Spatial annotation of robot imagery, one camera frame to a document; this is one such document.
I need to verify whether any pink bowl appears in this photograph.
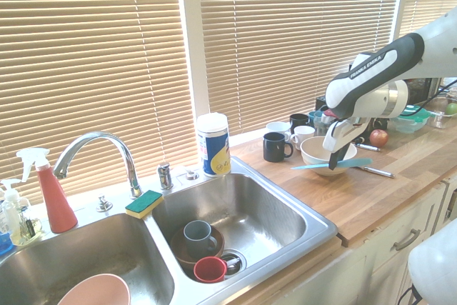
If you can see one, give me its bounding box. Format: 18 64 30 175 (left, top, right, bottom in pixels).
56 273 131 305

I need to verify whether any black microwave oven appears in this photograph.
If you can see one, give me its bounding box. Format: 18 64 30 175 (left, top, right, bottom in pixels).
406 77 441 105

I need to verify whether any red spray bottle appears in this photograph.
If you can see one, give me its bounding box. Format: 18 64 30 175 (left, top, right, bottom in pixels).
16 147 79 234

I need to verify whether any metal sink drain strainer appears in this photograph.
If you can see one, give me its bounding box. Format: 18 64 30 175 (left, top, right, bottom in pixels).
220 249 248 278

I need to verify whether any small black mug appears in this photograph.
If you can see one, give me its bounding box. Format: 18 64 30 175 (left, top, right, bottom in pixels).
289 113 311 135

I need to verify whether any stainless steel double sink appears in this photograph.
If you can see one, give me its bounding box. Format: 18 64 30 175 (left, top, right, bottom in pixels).
0 156 338 305

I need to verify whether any teal mug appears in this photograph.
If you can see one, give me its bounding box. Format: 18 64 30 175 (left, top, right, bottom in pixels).
308 109 325 130

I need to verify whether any clear glass container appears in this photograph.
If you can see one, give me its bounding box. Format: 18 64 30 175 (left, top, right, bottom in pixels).
426 95 457 130

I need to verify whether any white blue wipes canister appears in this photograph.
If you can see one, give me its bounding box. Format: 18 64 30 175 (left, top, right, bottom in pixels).
196 112 232 179

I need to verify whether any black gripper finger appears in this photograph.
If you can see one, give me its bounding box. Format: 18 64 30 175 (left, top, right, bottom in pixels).
328 143 348 172

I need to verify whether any clear soap pump bottle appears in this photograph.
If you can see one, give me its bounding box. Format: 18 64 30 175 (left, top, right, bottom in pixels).
0 178 23 236

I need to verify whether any grey mug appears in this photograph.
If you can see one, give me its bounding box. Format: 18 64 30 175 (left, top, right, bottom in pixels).
183 220 219 259

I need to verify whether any chrome curved faucet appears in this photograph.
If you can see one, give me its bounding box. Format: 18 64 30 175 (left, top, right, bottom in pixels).
52 131 144 200

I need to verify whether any white mug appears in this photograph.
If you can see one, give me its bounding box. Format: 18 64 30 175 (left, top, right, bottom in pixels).
289 125 316 151
265 121 292 142

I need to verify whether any clear soap dispenser bottle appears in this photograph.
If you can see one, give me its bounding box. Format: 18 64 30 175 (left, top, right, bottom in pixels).
9 204 44 247

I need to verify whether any medium beige window blind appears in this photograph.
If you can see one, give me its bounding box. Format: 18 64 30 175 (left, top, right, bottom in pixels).
195 0 405 139

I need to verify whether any teal knife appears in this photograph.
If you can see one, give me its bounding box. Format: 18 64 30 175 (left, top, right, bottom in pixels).
290 157 373 171

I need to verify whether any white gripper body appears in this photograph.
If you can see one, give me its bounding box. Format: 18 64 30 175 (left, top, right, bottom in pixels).
322 116 369 153

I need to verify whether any red cup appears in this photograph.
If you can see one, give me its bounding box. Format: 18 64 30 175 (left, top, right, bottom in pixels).
193 256 229 283

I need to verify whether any large black mug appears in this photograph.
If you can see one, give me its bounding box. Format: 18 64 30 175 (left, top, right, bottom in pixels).
262 131 294 164

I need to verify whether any brass drawer handle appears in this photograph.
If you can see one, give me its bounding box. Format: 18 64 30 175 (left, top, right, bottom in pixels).
393 228 422 252

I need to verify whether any long steel handled utensil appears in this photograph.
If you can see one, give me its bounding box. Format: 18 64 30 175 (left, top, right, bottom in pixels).
356 165 396 179

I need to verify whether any brown wooden bowl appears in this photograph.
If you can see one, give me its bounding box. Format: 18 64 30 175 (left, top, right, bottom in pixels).
170 225 226 272

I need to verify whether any red apple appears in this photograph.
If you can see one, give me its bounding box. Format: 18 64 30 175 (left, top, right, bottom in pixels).
368 129 390 147

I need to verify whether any chrome sink knob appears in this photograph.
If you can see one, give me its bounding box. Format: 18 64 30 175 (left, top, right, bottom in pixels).
96 194 114 213

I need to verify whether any white ceramic bowl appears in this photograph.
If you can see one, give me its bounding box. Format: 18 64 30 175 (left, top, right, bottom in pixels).
299 136 358 178

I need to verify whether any short steel handled utensil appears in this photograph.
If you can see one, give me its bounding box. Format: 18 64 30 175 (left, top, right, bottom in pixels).
355 142 381 153

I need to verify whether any wide beige window blind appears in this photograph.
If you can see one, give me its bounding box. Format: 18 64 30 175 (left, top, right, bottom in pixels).
0 0 199 208

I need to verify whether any cream kitchen cabinet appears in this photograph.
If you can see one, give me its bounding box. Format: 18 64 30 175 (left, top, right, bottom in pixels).
228 175 457 305

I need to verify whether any green yellow sponge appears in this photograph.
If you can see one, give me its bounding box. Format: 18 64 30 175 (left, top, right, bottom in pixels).
124 189 164 220

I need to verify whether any green lidded plastic container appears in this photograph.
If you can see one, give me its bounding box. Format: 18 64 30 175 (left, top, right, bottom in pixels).
390 104 431 134

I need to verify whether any black cable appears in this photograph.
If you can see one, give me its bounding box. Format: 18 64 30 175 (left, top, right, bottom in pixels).
397 281 423 305
401 78 457 119

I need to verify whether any chrome sink sprayer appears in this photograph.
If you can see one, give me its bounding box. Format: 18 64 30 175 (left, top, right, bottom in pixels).
157 162 175 191

